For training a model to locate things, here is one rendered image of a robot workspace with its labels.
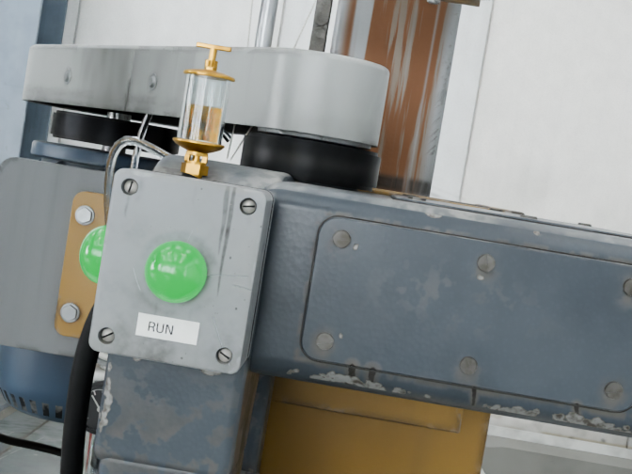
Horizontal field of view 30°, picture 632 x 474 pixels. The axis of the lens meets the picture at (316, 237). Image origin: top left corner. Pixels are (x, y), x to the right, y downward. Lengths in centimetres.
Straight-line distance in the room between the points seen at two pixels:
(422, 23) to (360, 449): 41
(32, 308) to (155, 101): 26
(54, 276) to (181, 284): 49
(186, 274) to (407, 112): 58
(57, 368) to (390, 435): 32
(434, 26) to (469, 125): 469
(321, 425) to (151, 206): 39
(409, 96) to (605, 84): 481
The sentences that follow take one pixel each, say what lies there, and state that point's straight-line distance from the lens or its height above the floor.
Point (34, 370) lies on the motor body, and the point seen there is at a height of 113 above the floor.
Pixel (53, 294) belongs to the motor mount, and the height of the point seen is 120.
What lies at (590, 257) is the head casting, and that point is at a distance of 62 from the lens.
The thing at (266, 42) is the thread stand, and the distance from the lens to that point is 96.
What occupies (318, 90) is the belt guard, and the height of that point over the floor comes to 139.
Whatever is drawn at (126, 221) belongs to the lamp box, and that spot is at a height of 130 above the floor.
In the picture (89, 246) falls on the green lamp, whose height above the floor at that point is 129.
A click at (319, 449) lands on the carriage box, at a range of 93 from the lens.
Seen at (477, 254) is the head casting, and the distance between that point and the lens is 61.
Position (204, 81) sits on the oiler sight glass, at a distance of 64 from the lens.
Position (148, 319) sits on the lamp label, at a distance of 58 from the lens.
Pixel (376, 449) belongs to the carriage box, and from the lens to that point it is 92.
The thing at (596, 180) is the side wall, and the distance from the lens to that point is 587.
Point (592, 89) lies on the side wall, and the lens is 589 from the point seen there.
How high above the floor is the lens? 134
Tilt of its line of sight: 3 degrees down
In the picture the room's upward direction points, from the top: 9 degrees clockwise
